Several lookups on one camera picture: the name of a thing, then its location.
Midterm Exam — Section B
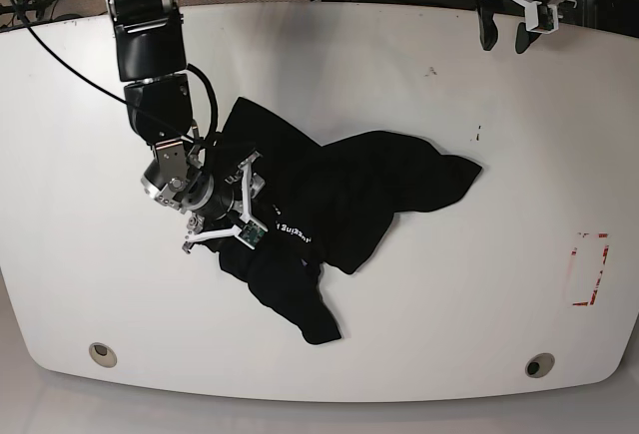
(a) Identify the silver black gripper image-left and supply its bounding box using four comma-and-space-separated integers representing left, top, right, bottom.
141, 138, 245, 213

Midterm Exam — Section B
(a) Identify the black printed T-shirt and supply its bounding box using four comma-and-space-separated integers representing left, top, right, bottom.
205, 98, 482, 345

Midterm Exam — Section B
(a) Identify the red tape rectangle marking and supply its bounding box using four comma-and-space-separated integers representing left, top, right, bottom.
565, 232, 610, 307

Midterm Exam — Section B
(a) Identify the left table cable grommet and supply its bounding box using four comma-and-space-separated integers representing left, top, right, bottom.
89, 342, 117, 368

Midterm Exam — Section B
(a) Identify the table cable grommet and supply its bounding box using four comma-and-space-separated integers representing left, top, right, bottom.
525, 352, 555, 379
89, 342, 117, 368

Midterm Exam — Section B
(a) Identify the right table cable grommet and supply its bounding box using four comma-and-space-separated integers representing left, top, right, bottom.
525, 352, 555, 379

